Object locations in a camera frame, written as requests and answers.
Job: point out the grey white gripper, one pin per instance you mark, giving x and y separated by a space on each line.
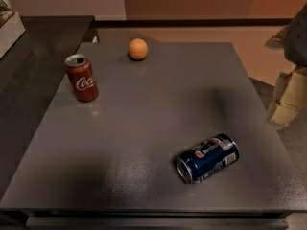
297 38

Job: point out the blue pepsi can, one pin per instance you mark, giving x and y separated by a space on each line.
206 158

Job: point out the red coca-cola can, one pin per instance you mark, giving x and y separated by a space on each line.
79 71

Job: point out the orange fruit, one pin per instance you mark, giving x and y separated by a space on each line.
138 49

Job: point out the dark side table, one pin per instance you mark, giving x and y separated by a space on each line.
30 74

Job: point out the white box on side table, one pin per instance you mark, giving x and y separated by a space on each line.
11 27

